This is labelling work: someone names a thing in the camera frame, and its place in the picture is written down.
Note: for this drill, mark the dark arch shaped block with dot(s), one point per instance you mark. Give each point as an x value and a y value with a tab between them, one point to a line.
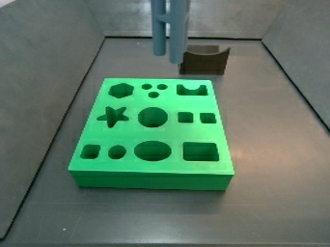
205	59

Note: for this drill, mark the green shape sorter block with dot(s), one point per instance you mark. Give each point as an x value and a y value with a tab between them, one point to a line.
154	136

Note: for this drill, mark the blue-grey three prong object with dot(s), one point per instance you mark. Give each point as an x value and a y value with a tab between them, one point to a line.
170	28

